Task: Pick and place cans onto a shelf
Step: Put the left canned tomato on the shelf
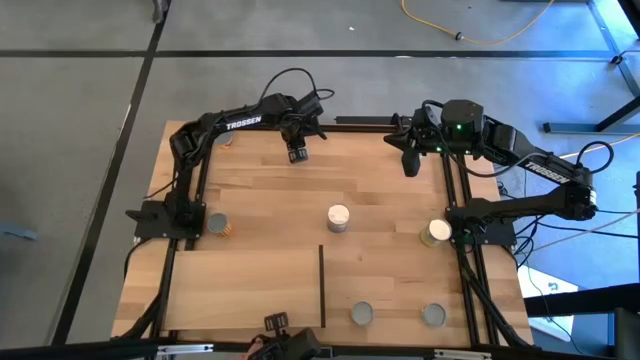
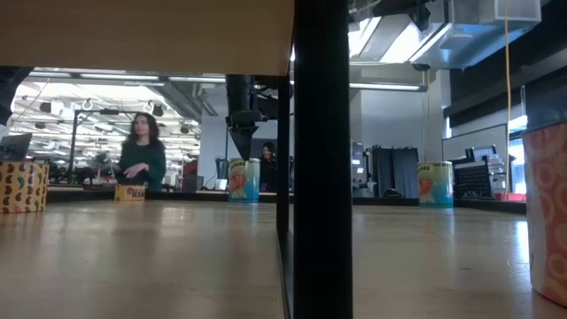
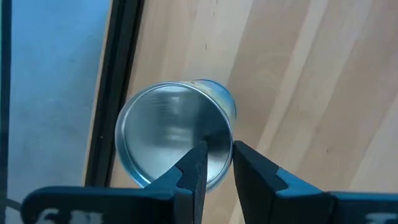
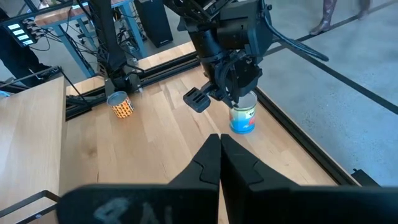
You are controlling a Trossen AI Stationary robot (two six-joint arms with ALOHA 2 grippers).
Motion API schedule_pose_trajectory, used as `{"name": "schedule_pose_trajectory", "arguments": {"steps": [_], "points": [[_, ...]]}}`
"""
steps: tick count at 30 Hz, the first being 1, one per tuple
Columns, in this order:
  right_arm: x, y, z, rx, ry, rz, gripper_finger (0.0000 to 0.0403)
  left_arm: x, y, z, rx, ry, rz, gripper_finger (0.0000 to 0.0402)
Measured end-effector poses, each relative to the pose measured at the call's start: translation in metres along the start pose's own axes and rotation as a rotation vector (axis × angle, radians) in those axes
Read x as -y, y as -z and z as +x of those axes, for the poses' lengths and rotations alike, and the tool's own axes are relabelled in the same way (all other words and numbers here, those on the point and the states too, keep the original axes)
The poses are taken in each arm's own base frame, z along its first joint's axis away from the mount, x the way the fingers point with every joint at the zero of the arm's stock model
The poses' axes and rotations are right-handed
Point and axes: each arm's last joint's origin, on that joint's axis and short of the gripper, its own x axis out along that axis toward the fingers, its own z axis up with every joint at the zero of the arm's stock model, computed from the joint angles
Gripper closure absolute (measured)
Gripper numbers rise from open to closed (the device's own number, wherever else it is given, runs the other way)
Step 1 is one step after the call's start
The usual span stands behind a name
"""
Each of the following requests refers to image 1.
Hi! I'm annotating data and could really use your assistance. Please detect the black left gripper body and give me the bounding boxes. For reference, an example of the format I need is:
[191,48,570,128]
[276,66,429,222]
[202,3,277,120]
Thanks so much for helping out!
[279,112,309,146]

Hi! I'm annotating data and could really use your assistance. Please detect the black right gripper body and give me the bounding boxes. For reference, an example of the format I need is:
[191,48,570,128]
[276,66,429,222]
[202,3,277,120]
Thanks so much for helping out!
[417,112,447,157]

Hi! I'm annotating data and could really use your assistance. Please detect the tall can blue purple label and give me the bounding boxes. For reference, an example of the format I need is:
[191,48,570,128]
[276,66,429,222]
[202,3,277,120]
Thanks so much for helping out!
[326,203,351,235]

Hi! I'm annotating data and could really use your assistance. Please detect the tall can yellow green label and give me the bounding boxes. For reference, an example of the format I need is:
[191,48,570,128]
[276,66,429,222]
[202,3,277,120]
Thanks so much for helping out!
[418,218,454,249]

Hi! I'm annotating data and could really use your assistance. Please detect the small can orange striped label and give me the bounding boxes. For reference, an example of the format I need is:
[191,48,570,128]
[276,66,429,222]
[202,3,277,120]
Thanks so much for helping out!
[206,212,234,238]

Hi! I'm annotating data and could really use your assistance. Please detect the grey can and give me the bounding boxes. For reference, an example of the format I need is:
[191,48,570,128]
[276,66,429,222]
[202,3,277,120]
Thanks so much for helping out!
[421,303,447,329]
[350,301,375,327]

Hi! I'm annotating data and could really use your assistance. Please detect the black flat bar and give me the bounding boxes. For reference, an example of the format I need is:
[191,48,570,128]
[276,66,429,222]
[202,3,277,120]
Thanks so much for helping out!
[334,114,401,127]

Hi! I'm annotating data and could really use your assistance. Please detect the black floor tape strip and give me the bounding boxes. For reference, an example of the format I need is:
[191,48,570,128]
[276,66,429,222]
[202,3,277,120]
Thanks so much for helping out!
[0,48,619,60]
[49,0,174,346]

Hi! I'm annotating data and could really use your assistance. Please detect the white sheet blue mark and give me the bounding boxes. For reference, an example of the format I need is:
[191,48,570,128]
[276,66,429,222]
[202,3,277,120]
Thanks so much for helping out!
[517,263,581,344]

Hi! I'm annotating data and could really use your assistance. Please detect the grey furniture leg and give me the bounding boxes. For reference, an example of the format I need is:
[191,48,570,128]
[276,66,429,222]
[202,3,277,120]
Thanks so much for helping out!
[151,0,170,25]

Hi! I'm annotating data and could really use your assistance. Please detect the black handheld device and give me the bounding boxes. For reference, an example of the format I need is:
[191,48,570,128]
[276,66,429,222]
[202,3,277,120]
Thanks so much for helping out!
[247,311,322,360]

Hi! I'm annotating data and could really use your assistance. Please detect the black floor stand base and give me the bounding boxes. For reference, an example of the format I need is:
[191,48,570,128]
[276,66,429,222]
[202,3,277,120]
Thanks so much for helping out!
[542,0,640,135]

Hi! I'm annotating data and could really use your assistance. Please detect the dark box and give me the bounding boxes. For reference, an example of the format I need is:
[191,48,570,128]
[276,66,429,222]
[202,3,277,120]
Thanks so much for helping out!
[613,307,640,360]

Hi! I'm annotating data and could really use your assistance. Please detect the grey flat floor piece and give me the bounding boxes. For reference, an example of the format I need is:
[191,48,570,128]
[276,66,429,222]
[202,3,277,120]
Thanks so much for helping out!
[0,221,40,242]

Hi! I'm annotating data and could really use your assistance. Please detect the black rig beam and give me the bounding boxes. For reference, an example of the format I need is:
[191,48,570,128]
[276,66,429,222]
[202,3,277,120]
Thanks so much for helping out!
[0,337,640,360]

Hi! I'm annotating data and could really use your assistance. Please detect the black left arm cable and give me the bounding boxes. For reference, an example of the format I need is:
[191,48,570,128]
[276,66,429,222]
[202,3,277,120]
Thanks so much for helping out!
[257,67,336,109]

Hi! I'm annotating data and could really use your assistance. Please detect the yellow floor cable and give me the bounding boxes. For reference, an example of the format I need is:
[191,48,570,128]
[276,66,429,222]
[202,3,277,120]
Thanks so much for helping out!
[399,0,557,47]

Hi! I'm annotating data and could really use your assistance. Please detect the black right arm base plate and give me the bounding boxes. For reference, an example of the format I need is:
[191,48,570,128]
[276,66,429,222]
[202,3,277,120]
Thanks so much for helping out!
[446,204,519,247]

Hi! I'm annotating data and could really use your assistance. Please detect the black floor cable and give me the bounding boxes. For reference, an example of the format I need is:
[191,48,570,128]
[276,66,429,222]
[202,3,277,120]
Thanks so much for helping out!
[497,179,640,271]

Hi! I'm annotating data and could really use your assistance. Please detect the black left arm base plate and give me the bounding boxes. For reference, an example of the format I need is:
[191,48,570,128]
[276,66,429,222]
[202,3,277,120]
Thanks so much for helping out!
[124,199,207,240]

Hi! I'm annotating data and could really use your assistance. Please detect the black cable bundle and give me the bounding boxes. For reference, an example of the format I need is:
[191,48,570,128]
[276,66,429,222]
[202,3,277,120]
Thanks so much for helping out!
[117,239,174,341]
[457,249,534,349]

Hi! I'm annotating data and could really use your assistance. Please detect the yellow cable with plug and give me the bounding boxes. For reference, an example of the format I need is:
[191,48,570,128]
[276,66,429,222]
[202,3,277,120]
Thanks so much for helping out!
[559,132,640,160]

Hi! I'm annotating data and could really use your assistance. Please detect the silver bracket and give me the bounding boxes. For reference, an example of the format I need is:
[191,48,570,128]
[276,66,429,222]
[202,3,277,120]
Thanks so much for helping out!
[433,348,494,360]
[155,342,215,357]

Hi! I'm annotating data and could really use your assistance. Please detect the grey floor cable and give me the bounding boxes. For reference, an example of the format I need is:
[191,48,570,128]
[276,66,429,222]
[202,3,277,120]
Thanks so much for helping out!
[529,208,640,252]

